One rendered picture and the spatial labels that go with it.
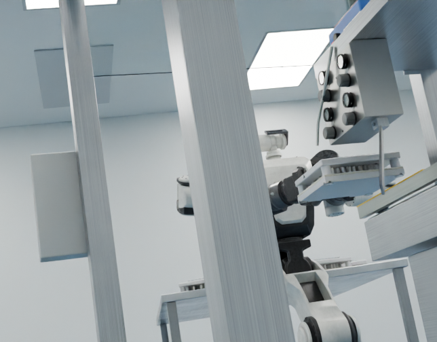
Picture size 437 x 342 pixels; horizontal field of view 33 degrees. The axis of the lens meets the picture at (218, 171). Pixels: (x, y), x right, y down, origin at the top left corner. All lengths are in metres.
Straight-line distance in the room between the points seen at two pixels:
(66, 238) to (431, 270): 0.85
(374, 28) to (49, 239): 0.92
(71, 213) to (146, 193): 5.04
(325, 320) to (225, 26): 1.88
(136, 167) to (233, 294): 6.29
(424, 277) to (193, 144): 1.15
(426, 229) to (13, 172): 5.58
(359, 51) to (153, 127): 5.31
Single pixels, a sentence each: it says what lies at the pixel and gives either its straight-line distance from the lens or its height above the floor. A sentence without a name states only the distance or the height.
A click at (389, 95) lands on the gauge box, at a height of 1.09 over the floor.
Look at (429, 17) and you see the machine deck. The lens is 1.86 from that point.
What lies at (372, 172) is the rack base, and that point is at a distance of 2.16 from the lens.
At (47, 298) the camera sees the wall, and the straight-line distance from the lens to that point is 6.70.
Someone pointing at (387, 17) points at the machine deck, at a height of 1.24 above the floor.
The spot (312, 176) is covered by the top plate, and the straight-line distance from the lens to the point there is 2.22.
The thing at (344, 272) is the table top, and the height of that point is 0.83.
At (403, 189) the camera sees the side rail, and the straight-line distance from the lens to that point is 1.73.
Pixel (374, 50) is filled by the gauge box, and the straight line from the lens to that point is 1.88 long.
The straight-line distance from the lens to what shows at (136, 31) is 2.03.
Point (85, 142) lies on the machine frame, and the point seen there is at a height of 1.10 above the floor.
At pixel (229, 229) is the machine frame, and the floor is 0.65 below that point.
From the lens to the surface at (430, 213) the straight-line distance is 1.64.
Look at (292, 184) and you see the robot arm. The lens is 2.37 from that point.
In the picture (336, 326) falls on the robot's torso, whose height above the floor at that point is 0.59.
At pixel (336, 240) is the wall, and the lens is 7.14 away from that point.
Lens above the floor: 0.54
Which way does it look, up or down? 14 degrees up
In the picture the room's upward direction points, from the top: 9 degrees counter-clockwise
